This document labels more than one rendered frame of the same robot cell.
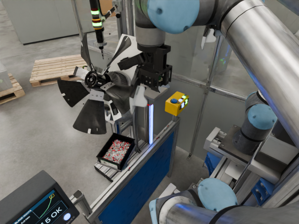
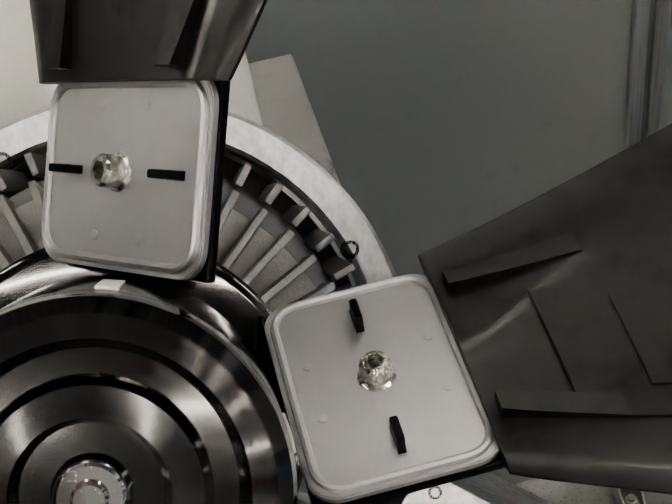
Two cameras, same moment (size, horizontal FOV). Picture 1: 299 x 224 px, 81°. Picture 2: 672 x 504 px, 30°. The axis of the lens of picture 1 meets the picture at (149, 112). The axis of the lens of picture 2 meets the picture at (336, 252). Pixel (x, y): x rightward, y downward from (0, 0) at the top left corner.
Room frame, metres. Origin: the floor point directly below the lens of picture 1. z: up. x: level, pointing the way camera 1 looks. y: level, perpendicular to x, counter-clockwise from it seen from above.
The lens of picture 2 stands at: (0.78, 0.47, 1.51)
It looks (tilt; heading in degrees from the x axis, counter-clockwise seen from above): 44 degrees down; 316
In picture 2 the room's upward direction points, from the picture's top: 9 degrees counter-clockwise
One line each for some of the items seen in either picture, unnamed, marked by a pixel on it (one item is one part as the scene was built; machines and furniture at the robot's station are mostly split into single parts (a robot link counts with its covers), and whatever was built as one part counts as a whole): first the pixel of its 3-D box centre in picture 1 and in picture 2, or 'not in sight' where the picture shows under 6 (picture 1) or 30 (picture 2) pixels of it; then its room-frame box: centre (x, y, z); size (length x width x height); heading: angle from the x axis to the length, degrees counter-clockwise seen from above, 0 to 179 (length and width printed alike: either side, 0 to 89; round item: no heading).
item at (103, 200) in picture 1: (143, 158); not in sight; (0.68, 0.04, 0.82); 0.90 x 0.04 x 0.08; 143
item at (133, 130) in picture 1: (132, 118); not in sight; (1.32, 0.18, 0.58); 0.09 x 0.05 x 1.15; 53
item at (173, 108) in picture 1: (176, 104); not in sight; (0.99, -0.20, 1.02); 0.16 x 0.10 x 0.11; 143
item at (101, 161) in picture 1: (117, 150); not in sight; (0.72, 0.21, 0.85); 0.22 x 0.17 x 0.07; 159
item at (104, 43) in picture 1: (99, 34); not in sight; (0.98, 0.27, 1.50); 0.09 x 0.07 x 0.10; 178
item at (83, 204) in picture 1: (83, 204); not in sight; (0.33, 0.30, 0.96); 0.03 x 0.03 x 0.20; 53
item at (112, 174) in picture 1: (127, 158); not in sight; (1.21, 0.26, 0.04); 0.62 x 0.45 x 0.08; 143
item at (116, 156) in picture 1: (117, 152); not in sight; (0.71, 0.22, 0.83); 0.19 x 0.14 x 0.04; 159
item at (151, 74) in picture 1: (152, 65); not in sight; (0.45, -0.01, 1.57); 0.09 x 0.08 x 0.12; 53
